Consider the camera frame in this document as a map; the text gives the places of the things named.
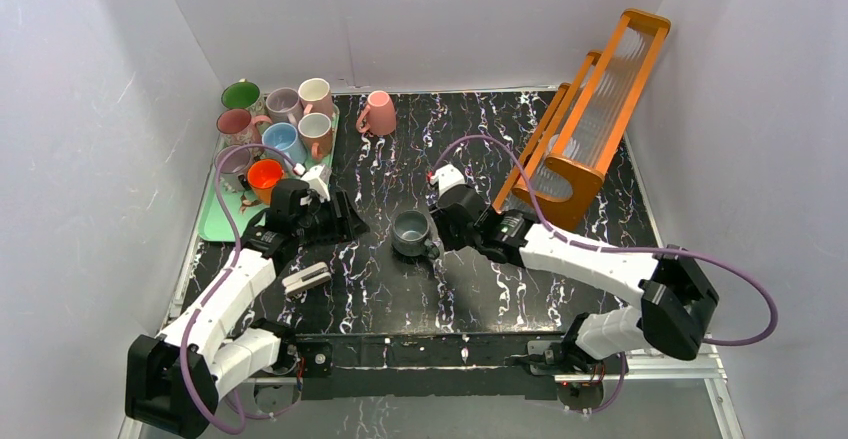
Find grey upside-down mug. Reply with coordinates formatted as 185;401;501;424
391;210;441;260

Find orange upside-down mug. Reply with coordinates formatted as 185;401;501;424
246;159;285;205

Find salmon upside-down mug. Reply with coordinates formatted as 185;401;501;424
298;112;335;162

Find light blue upside-down mug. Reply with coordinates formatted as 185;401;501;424
262;123;308;164

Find pinkish mug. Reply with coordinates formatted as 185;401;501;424
213;145;255;192

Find lavender ribbed mug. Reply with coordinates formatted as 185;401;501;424
265;88;304;126

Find pink patterned mug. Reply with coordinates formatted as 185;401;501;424
216;109;272;146

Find cream cartoon mug green interior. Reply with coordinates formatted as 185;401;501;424
221;79;266;117

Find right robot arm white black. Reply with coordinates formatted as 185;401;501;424
429;184;719;369

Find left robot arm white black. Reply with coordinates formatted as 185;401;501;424
125;179;369;438

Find pink upside-down mug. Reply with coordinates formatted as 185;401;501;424
355;90;397;136

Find white black small device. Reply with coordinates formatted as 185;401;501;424
283;262;331;297

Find green floral serving tray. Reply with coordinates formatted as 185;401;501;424
198;103;340;245

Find orange wooden dish rack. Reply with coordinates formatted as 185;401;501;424
493;9;672;231

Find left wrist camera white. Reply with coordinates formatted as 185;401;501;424
293;163;331;202

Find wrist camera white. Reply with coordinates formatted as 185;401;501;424
427;164;465;198
293;163;331;202

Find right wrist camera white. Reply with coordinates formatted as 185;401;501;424
427;164;465;198

